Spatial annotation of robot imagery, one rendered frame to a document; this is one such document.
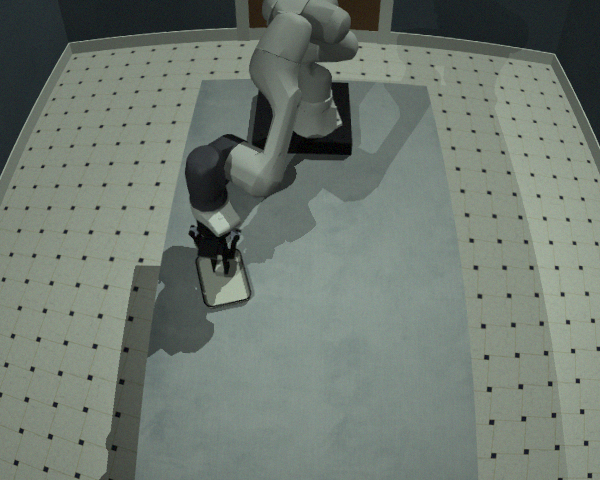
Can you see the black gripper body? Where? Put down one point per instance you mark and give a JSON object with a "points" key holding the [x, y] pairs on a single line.
{"points": [[205, 229]]}

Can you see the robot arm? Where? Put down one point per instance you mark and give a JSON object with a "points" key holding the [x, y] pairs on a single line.
{"points": [[284, 84]]}

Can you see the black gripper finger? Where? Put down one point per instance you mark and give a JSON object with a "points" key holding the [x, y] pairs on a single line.
{"points": [[229, 254], [196, 237]]}

